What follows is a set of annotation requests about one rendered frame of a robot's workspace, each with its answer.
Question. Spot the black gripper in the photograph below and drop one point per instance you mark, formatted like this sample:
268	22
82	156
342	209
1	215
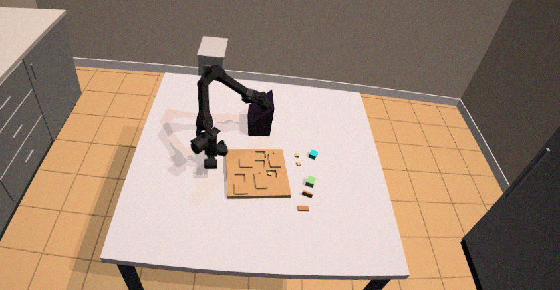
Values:
210	162

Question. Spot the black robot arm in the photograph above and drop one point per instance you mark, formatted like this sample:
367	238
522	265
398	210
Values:
204	120

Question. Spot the teal cube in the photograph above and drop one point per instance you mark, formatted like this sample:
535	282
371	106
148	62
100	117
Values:
313	154

